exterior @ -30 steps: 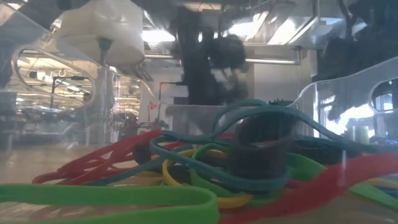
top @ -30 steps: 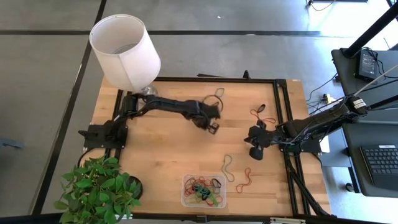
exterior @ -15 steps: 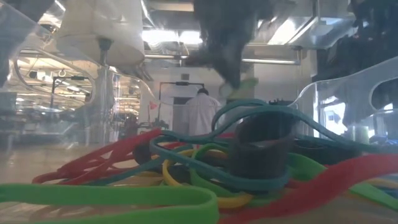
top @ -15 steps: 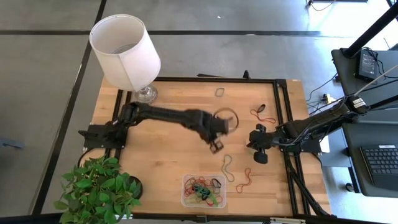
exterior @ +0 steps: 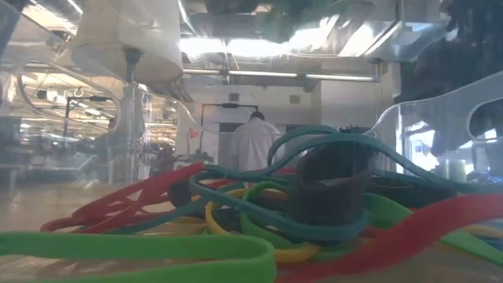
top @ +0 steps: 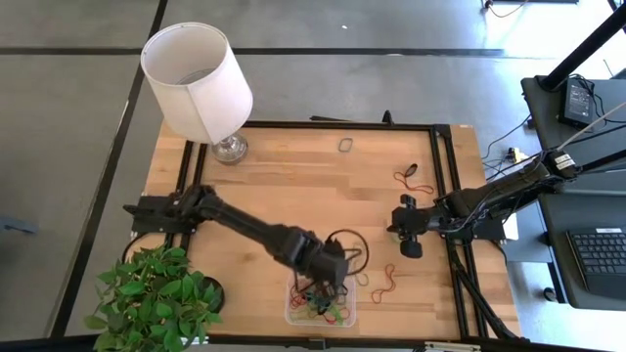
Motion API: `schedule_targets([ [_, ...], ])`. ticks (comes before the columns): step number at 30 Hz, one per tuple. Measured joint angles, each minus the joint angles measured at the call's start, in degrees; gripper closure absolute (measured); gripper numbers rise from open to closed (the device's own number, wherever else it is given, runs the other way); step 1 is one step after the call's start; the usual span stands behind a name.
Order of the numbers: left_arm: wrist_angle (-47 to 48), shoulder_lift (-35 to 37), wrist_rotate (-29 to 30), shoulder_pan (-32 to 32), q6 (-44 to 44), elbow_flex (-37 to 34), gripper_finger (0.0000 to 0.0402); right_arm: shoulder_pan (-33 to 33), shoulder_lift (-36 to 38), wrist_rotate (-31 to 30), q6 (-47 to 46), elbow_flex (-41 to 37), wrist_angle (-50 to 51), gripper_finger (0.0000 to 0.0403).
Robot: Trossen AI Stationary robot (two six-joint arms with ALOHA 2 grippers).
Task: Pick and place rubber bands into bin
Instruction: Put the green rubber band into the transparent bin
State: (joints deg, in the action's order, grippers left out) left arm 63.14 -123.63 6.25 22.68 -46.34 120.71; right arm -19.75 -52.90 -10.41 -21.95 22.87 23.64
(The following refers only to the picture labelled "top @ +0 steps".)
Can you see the white shade table lamp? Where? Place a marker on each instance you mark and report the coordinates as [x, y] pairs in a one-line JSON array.
[[195, 98]]

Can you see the clear plastic bin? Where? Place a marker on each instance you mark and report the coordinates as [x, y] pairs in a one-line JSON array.
[[292, 321]]

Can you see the green potted plant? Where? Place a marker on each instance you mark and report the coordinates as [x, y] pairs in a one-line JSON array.
[[147, 298]]

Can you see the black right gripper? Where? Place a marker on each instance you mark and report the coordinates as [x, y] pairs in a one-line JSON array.
[[413, 222]]

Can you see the black power adapter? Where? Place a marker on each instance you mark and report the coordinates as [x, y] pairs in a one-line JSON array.
[[577, 100]]

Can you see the grey floor object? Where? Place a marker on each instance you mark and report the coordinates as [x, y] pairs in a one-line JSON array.
[[14, 226]]

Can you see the white label plate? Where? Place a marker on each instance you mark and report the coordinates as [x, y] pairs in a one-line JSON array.
[[452, 347]]

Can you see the black rubber band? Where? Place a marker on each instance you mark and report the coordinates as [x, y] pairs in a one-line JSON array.
[[411, 170]]

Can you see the black keyboard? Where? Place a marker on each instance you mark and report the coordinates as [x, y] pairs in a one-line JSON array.
[[601, 254]]

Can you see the black desk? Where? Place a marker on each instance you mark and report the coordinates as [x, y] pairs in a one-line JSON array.
[[596, 186]]

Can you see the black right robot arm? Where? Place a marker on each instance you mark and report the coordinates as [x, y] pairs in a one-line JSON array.
[[489, 195]]

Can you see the black diagonal pole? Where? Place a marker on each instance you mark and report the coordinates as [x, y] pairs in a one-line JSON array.
[[582, 49]]

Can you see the black desk caster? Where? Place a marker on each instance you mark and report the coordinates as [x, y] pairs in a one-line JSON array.
[[550, 294]]

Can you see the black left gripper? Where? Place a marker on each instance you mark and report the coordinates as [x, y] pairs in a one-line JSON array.
[[318, 264]]

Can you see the blue rubber band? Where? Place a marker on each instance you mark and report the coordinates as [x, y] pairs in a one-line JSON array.
[[339, 145]]

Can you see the pale power strip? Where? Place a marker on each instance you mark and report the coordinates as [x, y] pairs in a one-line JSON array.
[[512, 155]]

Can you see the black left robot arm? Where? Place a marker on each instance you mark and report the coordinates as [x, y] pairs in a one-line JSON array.
[[244, 225]]

